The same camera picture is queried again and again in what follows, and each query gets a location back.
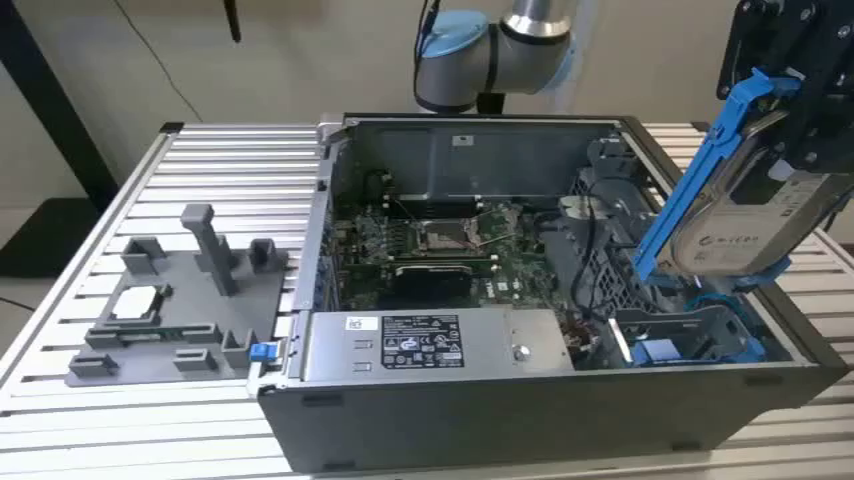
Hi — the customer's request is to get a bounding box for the blue disk wire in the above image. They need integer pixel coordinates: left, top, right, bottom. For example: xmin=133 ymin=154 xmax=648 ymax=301
xmin=686 ymin=292 xmax=747 ymax=326

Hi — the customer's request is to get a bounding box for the black flat floor base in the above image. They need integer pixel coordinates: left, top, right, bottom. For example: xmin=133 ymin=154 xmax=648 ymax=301
xmin=0 ymin=197 xmax=102 ymax=279

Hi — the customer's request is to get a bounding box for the gray perforated metal cage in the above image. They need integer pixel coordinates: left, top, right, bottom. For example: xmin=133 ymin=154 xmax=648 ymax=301
xmin=564 ymin=167 xmax=673 ymax=314

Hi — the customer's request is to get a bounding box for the black graphics card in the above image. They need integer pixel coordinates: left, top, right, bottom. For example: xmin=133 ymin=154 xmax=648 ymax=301
xmin=393 ymin=263 xmax=476 ymax=307

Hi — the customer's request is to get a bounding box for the black open PC case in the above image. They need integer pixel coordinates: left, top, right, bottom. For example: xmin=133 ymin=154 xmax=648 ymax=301
xmin=247 ymin=112 xmax=853 ymax=474

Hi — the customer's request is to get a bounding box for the black hanging strap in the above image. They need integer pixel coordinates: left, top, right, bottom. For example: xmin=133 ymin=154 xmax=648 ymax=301
xmin=222 ymin=0 xmax=243 ymax=44

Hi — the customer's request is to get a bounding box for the silver CPU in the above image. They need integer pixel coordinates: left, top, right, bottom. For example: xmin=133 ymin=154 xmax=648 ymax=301
xmin=110 ymin=287 xmax=166 ymax=319

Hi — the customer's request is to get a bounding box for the CPU socket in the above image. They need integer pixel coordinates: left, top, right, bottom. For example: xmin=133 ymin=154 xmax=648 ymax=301
xmin=413 ymin=217 xmax=482 ymax=251

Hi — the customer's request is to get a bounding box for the black slanted post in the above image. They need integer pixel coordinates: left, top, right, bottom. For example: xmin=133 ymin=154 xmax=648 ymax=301
xmin=0 ymin=0 xmax=122 ymax=201

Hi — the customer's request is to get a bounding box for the hard disk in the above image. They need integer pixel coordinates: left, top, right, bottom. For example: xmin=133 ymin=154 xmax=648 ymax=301
xmin=630 ymin=66 xmax=854 ymax=297

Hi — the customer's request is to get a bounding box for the silver power supply unit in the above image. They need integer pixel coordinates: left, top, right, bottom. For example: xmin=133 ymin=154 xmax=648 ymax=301
xmin=300 ymin=307 xmax=577 ymax=381

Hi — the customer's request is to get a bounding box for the green motherboard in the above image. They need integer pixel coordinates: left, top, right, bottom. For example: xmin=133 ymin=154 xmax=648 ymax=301
xmin=330 ymin=199 xmax=569 ymax=309

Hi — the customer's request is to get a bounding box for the green RAM stick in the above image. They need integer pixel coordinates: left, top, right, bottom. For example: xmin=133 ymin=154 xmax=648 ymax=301
xmin=117 ymin=324 xmax=209 ymax=346

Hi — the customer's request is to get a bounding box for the blue plastic disk carrier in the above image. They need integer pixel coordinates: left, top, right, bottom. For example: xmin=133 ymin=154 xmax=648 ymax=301
xmin=630 ymin=340 xmax=682 ymax=362

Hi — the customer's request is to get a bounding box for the gray plastic parts rack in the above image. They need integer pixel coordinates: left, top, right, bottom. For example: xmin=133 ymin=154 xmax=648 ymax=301
xmin=63 ymin=202 xmax=293 ymax=389

